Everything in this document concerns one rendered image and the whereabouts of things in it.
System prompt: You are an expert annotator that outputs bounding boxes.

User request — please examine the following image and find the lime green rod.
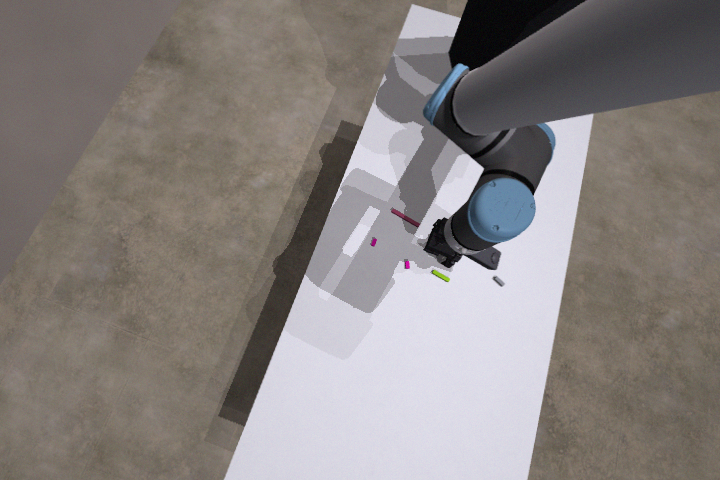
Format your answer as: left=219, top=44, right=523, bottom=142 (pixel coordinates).
left=432, top=270, right=450, bottom=282

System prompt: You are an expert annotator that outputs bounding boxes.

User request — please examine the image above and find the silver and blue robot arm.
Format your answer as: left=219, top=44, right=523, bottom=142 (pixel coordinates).
left=423, top=0, right=720, bottom=270

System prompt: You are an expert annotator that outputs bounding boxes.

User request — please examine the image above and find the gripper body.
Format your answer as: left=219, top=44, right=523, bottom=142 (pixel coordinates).
left=423, top=218, right=463, bottom=262

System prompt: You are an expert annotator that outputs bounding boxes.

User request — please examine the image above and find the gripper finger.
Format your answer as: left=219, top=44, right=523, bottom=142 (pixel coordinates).
left=426, top=252, right=456, bottom=268

